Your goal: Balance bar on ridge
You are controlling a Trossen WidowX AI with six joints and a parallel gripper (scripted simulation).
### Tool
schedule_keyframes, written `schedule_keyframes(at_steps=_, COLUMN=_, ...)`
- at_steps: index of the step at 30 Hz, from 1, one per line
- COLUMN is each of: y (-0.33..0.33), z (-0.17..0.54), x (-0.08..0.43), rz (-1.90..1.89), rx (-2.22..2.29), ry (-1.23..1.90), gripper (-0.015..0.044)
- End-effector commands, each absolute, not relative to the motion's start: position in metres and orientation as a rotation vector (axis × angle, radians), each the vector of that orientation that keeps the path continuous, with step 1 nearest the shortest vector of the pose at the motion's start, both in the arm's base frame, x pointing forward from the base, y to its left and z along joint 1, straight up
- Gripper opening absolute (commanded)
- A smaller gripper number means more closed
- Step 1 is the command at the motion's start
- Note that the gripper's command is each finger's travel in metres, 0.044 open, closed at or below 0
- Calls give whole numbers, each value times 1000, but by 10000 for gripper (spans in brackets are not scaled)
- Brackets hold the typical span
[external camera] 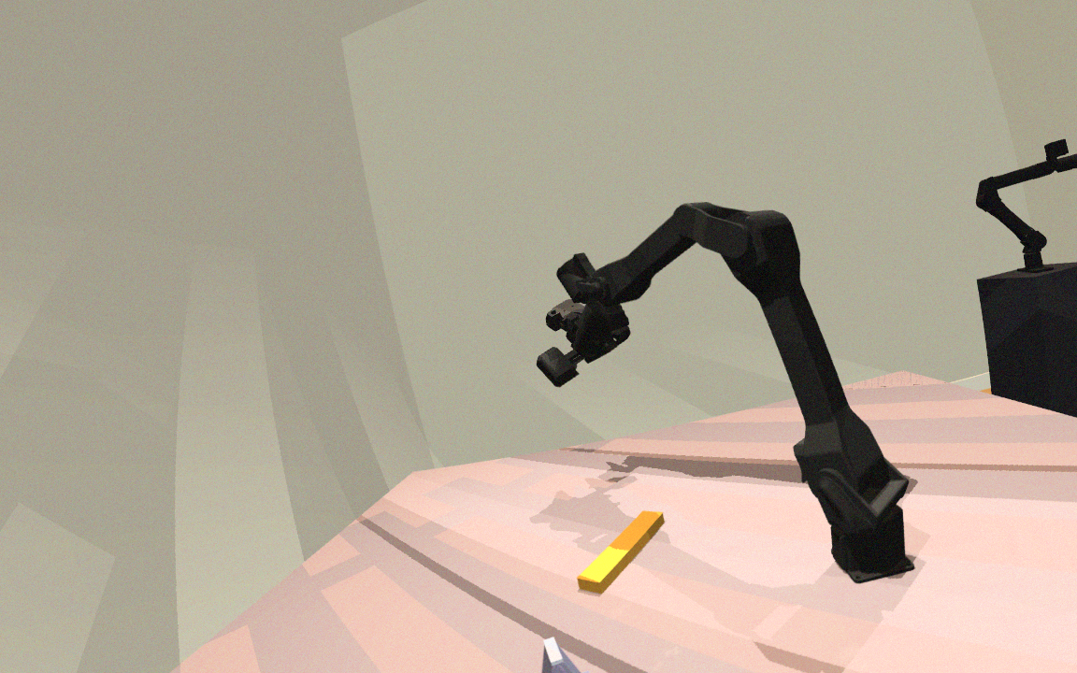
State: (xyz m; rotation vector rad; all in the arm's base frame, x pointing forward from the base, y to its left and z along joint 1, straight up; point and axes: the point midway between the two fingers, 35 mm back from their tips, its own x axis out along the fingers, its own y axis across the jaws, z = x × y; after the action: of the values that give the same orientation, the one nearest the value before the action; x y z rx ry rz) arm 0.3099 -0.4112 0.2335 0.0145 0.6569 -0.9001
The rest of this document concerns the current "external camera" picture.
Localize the yellow bar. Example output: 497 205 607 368
577 510 665 594

